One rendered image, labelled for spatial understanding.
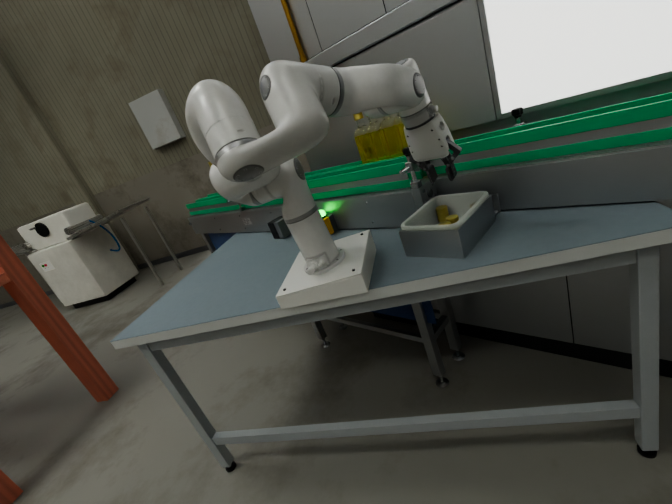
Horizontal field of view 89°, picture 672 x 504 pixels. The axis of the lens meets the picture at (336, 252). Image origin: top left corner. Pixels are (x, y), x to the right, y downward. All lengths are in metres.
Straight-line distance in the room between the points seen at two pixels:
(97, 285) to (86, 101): 2.43
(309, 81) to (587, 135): 0.68
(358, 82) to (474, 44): 0.61
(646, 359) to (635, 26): 0.79
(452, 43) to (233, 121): 0.83
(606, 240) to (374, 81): 0.57
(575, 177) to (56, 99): 6.01
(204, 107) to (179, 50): 4.39
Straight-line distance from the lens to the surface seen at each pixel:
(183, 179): 5.27
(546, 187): 1.07
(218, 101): 0.61
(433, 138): 0.88
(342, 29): 1.51
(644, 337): 1.13
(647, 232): 0.93
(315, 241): 0.90
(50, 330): 2.74
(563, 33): 1.18
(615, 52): 1.17
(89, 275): 5.34
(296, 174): 0.86
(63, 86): 6.12
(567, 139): 1.04
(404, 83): 0.72
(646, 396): 1.27
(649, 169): 1.03
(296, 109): 0.56
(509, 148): 1.08
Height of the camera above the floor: 1.17
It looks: 21 degrees down
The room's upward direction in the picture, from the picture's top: 21 degrees counter-clockwise
